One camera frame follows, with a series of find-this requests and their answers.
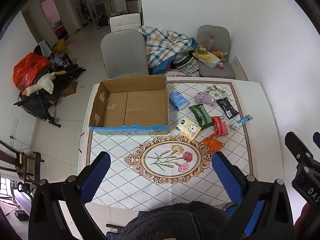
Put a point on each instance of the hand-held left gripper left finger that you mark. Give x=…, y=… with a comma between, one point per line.
x=97, y=173

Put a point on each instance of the blue tissue pack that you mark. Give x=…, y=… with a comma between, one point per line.
x=178, y=100

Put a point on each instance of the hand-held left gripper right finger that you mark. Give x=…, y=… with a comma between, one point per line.
x=225, y=177

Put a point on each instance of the green packet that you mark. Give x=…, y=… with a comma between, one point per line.
x=201, y=116

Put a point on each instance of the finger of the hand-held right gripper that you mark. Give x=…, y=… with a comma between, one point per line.
x=317, y=138
x=297, y=147

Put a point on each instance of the blue face mask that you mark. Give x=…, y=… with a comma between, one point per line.
x=46, y=47

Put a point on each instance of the black packet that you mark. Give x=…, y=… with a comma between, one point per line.
x=227, y=107

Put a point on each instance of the orange plastic bag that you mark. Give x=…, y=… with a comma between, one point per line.
x=28, y=68

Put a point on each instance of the dark fleece clothing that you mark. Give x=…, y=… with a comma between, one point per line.
x=172, y=222

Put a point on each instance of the small red box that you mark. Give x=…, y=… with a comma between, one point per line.
x=221, y=66

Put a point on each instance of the yellow and white tissue pack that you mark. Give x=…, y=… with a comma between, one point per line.
x=208, y=59

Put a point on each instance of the grey padded chair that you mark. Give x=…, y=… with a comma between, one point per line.
x=217, y=71

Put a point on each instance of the light blue powder sachet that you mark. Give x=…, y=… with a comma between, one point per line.
x=241, y=121

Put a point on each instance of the small brown cardboard box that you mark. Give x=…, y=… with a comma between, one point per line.
x=70, y=87

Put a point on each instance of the white chair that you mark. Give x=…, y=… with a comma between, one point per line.
x=125, y=21

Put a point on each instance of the red packet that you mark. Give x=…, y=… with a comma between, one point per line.
x=220, y=126

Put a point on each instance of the plaid blanket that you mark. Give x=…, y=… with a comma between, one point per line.
x=162, y=45

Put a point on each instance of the grey ribbed chair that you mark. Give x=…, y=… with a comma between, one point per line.
x=125, y=52

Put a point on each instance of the tape roll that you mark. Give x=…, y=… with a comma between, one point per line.
x=202, y=49

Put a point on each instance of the black and white striped hat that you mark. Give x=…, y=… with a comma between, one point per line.
x=186, y=63

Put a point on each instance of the clear plastic bottle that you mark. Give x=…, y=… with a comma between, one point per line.
x=210, y=43

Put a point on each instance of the dark wooden chair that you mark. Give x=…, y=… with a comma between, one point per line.
x=25, y=165

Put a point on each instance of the purple cloth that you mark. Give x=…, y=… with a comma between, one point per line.
x=205, y=98

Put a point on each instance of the orange packet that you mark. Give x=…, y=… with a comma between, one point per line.
x=212, y=143

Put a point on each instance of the yellow bag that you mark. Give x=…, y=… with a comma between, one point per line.
x=60, y=47

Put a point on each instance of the black folded stroller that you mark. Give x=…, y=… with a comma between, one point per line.
x=45, y=105

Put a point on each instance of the pink cloth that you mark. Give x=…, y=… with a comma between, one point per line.
x=175, y=73

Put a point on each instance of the white goose plush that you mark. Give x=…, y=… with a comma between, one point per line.
x=43, y=82

